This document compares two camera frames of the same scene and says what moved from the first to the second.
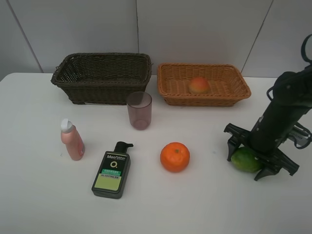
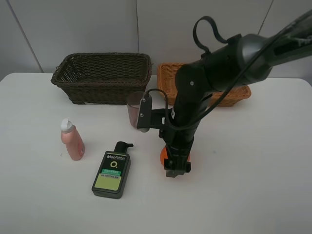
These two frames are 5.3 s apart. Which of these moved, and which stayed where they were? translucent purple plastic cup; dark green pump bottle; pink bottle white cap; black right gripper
Moved: black right gripper
Stayed: translucent purple plastic cup; dark green pump bottle; pink bottle white cap
